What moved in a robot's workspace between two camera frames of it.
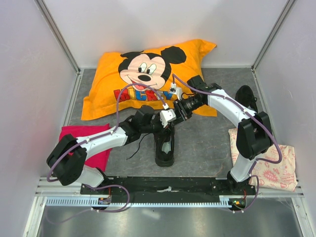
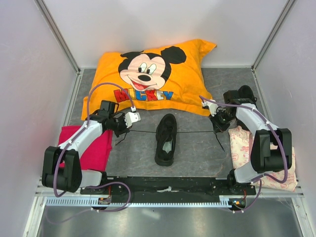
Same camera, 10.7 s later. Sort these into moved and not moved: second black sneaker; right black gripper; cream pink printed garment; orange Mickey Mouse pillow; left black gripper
Moved: right black gripper; left black gripper
Not moved: second black sneaker; cream pink printed garment; orange Mickey Mouse pillow
